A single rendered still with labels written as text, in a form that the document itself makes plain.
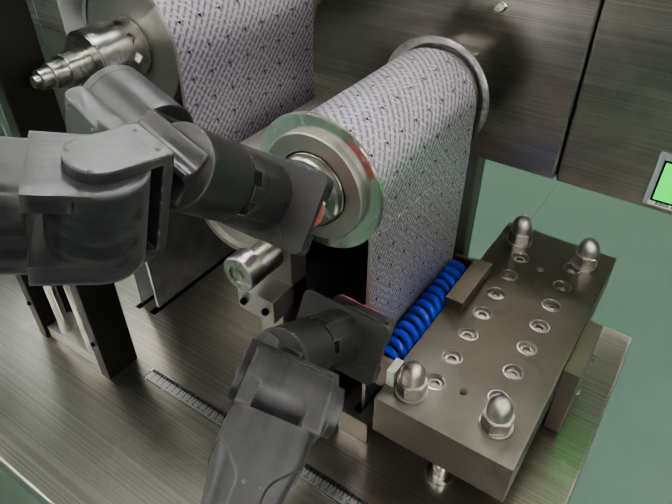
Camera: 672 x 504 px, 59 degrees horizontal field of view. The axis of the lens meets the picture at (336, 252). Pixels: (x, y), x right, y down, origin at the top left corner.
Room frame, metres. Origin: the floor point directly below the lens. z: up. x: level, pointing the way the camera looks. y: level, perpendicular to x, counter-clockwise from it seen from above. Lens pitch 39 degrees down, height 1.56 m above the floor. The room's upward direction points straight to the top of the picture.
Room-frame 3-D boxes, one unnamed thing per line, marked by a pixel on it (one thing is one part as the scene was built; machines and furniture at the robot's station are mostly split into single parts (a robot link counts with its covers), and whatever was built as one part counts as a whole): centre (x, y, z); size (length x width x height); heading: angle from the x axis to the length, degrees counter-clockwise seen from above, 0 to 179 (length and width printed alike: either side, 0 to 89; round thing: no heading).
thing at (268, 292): (0.49, 0.07, 1.05); 0.06 x 0.05 x 0.31; 146
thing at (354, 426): (0.57, -0.10, 0.92); 0.28 x 0.04 x 0.04; 146
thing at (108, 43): (0.62, 0.24, 1.33); 0.06 x 0.06 x 0.06; 56
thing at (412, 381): (0.42, -0.08, 1.05); 0.04 x 0.04 x 0.04
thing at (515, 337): (0.53, -0.22, 1.00); 0.40 x 0.16 x 0.06; 146
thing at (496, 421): (0.37, -0.17, 1.05); 0.04 x 0.04 x 0.04
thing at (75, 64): (0.57, 0.27, 1.33); 0.06 x 0.03 x 0.03; 146
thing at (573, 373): (0.49, -0.31, 0.96); 0.10 x 0.03 x 0.11; 146
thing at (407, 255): (0.57, -0.10, 1.11); 0.23 x 0.01 x 0.18; 146
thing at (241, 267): (0.45, 0.09, 1.18); 0.04 x 0.02 x 0.04; 56
